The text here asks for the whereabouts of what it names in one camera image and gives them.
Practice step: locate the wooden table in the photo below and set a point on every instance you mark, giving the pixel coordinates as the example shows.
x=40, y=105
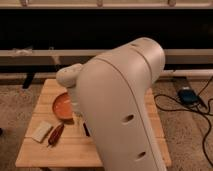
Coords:
x=74, y=148

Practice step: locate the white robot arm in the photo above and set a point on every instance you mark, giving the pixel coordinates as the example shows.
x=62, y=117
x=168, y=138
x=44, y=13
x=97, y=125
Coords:
x=110, y=91

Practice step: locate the brown red hot dog toy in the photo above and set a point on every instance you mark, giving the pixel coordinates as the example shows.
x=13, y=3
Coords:
x=53, y=139

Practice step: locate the white rectangular sponge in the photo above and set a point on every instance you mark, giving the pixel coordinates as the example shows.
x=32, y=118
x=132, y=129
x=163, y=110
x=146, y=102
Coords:
x=41, y=131

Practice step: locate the blue power adapter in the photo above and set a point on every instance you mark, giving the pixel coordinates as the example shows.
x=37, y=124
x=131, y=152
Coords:
x=187, y=96

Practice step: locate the orange round bowl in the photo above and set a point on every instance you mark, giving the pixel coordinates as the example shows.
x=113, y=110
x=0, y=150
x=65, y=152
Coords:
x=62, y=107

